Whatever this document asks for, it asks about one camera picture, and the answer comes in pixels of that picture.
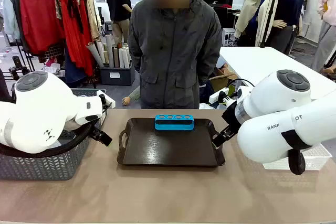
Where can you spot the blue tube rack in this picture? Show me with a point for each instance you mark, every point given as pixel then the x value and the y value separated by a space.
pixel 174 125

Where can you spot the grey paper roll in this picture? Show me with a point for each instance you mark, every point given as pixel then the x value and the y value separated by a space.
pixel 95 54

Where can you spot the white plastic mesh basket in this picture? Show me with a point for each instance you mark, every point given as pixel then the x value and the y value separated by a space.
pixel 317 158

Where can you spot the dark brown serving tray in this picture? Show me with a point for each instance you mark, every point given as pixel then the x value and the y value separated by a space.
pixel 168 150

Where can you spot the mannequin in beige coat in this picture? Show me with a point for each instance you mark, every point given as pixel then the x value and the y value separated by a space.
pixel 252 6

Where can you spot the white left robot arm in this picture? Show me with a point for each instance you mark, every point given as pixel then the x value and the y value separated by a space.
pixel 39 108

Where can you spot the white power strip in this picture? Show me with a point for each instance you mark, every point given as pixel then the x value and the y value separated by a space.
pixel 215 97

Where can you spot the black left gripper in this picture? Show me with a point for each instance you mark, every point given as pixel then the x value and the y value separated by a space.
pixel 95 133

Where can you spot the red dress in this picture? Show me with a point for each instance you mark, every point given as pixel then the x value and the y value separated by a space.
pixel 76 37

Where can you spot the beige garment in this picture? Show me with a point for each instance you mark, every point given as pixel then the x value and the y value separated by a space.
pixel 92 14

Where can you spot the short white paper roll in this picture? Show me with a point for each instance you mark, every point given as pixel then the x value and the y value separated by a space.
pixel 121 58

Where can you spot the person in grey jacket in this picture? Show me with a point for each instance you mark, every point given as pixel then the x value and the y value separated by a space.
pixel 173 51

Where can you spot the tall white paper roll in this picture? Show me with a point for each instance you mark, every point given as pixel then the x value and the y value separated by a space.
pixel 110 51

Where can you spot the child mannequin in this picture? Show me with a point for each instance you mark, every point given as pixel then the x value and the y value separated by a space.
pixel 127 100

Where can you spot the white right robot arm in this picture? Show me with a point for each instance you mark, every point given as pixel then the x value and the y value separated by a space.
pixel 275 134

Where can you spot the grey plastic basket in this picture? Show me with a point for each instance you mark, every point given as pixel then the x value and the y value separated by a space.
pixel 47 167
pixel 84 92

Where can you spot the light grey garment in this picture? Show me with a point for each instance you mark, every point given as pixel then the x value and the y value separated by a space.
pixel 9 14

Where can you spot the mannequin in navy top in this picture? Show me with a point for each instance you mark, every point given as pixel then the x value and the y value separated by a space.
pixel 288 3

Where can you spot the person in black shirt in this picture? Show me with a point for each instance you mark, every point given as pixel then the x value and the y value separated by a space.
pixel 118 3

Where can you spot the cardboard box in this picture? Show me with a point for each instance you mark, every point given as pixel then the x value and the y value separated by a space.
pixel 221 78

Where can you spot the red jacket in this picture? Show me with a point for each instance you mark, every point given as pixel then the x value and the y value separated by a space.
pixel 39 19

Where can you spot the white table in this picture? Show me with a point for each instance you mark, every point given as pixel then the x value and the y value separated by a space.
pixel 257 61

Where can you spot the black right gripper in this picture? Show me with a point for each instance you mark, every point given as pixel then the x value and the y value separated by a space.
pixel 232 116

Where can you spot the dark grey storage bin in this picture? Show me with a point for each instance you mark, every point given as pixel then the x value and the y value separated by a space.
pixel 118 75

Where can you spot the brown paper roll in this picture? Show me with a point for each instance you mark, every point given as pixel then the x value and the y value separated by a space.
pixel 116 57

